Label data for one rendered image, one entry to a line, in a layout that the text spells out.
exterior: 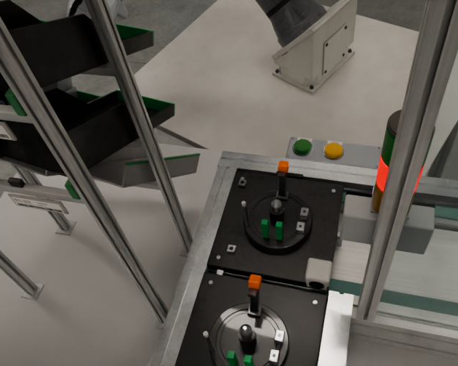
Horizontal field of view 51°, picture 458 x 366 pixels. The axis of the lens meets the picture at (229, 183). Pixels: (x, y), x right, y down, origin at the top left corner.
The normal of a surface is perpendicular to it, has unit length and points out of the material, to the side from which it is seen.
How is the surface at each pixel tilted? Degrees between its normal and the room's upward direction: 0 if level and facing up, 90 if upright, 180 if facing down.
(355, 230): 90
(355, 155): 0
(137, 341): 0
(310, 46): 90
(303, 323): 0
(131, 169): 90
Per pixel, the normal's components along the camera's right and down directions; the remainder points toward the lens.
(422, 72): -0.26, 0.79
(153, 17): -0.11, -0.60
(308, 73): -0.66, 0.65
